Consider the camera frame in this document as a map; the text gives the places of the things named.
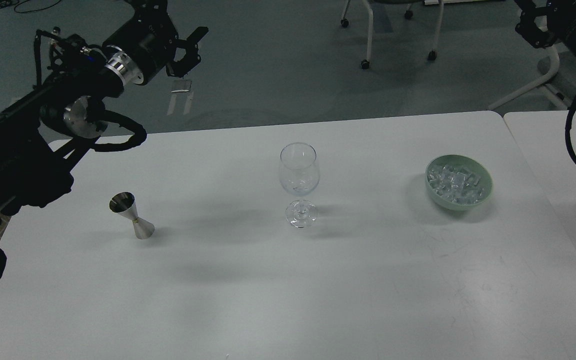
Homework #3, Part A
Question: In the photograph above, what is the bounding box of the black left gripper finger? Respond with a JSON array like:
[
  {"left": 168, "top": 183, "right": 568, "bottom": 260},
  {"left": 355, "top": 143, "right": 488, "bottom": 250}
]
[{"left": 167, "top": 26, "right": 210, "bottom": 78}]

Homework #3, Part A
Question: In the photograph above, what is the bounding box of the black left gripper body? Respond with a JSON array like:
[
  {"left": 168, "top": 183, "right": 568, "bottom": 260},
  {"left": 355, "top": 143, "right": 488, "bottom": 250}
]
[{"left": 102, "top": 0, "right": 189, "bottom": 85}]

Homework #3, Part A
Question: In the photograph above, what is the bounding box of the steel double jigger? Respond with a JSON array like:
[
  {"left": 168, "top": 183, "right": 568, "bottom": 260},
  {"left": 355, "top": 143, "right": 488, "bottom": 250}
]
[{"left": 109, "top": 192, "right": 155, "bottom": 240}]

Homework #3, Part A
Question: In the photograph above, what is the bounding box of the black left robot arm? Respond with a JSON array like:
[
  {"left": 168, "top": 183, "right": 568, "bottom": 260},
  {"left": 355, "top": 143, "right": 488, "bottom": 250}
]
[{"left": 0, "top": 0, "right": 209, "bottom": 280}]

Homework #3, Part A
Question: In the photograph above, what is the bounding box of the clear wine glass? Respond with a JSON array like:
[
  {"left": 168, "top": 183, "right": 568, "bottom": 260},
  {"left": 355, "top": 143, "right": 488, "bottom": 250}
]
[{"left": 278, "top": 142, "right": 321, "bottom": 229}]

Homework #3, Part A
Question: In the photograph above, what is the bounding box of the pile of ice cubes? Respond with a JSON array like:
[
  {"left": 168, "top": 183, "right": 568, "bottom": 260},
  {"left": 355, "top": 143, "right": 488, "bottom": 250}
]
[{"left": 426, "top": 162, "right": 490, "bottom": 205}]

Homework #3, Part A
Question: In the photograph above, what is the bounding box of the green bowl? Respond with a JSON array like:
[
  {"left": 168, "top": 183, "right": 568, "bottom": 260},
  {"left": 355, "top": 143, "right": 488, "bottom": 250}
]
[{"left": 423, "top": 154, "right": 494, "bottom": 212}]

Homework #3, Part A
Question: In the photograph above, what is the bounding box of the white chair frame with casters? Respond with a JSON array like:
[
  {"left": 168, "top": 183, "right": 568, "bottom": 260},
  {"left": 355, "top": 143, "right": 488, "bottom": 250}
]
[{"left": 339, "top": 0, "right": 448, "bottom": 70}]

